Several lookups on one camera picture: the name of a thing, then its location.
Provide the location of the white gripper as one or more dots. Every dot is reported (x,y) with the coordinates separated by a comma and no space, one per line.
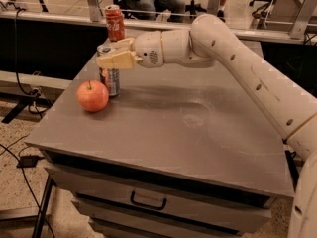
(149,49)

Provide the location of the silver redbull can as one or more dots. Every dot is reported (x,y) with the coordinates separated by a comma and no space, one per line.
(109,77)

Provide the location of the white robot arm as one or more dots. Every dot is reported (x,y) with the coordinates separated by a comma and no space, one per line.
(290,109)

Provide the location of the red coca-cola can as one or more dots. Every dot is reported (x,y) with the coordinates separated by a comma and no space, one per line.
(115,22)

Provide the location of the red apple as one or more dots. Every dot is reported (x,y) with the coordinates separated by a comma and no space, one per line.
(92,95)

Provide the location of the seated person in jeans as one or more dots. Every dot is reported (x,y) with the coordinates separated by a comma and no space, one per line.
(147,9)

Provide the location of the grey drawer cabinet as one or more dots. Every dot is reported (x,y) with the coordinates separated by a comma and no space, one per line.
(190,135)

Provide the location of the black power adapter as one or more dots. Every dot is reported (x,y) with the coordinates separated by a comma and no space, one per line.
(28,161)

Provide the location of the black drawer handle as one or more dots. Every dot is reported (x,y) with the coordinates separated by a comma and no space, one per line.
(157,204)

